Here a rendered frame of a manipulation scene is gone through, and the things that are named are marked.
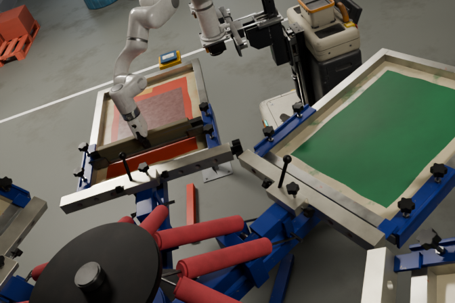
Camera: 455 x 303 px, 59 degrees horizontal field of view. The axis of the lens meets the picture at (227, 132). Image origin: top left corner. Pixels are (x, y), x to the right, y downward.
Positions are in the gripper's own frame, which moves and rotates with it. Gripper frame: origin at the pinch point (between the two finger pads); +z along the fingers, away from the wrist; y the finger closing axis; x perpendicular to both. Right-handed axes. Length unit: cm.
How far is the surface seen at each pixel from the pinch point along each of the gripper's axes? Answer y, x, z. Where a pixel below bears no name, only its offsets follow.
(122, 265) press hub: -82, -7, -30
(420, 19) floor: 181, -222, 101
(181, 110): 22.6, -15.6, 6.0
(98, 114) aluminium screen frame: 37.9, 26.6, 2.6
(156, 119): 22.4, -2.6, 6.0
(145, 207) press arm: -40.0, -0.3, -2.5
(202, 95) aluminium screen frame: 24.4, -27.3, 2.5
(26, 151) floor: 182, 163, 102
